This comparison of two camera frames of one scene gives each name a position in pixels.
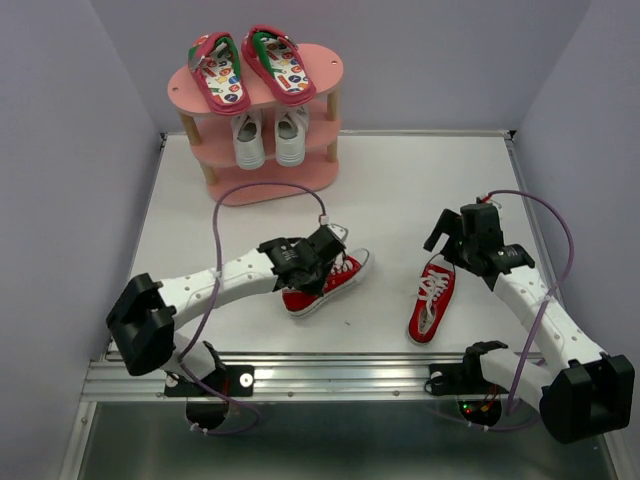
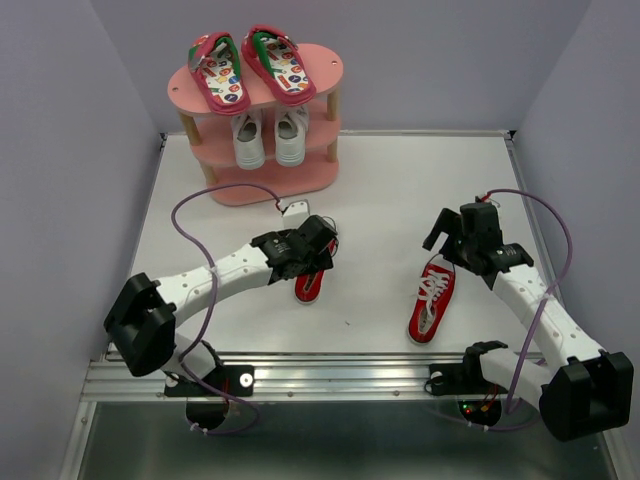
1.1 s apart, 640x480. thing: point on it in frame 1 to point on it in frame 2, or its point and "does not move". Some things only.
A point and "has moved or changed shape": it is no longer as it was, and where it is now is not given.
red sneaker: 345,269 has moved or changed shape
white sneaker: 247,133 does not move
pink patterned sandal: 215,60 does not move
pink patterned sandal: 278,58 does not move
